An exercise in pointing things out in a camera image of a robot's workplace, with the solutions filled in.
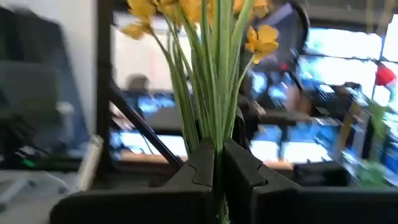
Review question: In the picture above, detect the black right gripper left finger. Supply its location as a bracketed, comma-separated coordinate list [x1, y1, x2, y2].
[49, 138, 216, 224]

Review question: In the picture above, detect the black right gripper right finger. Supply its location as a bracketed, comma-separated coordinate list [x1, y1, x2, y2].
[223, 139, 398, 224]

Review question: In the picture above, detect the yellow artificial flower bunch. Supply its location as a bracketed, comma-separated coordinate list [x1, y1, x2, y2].
[119, 0, 280, 224]

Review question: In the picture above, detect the black metal rig frame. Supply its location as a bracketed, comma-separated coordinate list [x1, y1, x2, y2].
[96, 0, 184, 172]

